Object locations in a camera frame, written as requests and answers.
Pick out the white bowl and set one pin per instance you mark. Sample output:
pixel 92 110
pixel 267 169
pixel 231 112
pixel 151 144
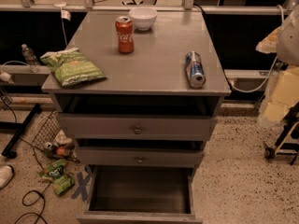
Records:
pixel 143 17

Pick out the green chips bag on cabinet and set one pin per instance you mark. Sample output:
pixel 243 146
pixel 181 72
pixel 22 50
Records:
pixel 71 67

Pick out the grey drawer cabinet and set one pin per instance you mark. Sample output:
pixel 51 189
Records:
pixel 152 79

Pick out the green snack bag on floor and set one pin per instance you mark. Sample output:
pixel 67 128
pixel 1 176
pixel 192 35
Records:
pixel 56 174

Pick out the wire basket with trash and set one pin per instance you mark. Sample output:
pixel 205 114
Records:
pixel 51 140

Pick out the white shoe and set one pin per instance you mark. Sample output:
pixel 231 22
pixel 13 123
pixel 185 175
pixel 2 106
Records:
pixel 6 174

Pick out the grey bench left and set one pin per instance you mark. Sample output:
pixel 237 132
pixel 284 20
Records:
pixel 21 75

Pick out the grey bench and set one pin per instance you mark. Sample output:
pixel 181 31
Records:
pixel 21 75
pixel 247 81

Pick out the red coca-cola can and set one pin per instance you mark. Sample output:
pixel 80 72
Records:
pixel 124 29

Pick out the top grey drawer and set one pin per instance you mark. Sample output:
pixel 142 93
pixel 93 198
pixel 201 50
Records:
pixel 137 127

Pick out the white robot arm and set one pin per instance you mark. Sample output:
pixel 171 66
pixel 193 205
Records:
pixel 288 40

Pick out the blue silver redbull can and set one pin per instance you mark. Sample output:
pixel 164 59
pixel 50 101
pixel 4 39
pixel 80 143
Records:
pixel 194 70

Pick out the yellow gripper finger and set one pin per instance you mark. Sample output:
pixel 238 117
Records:
pixel 269 43
pixel 281 94

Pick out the black wheeled cart base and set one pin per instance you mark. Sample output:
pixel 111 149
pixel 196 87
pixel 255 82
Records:
pixel 284 144

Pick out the grey drawer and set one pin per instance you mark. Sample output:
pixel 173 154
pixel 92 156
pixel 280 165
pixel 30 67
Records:
pixel 137 127
pixel 140 195
pixel 157 153

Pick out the clear plastic water bottle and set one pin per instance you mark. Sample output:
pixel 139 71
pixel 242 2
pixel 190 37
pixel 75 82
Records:
pixel 30 58

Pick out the grey bench right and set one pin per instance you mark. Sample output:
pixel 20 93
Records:
pixel 247 81

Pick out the bottom grey drawer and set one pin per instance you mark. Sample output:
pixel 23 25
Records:
pixel 140 195

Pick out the middle grey drawer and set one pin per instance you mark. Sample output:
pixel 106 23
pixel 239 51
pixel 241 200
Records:
pixel 157 153

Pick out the white desk lamp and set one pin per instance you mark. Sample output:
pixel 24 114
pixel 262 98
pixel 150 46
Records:
pixel 65 16

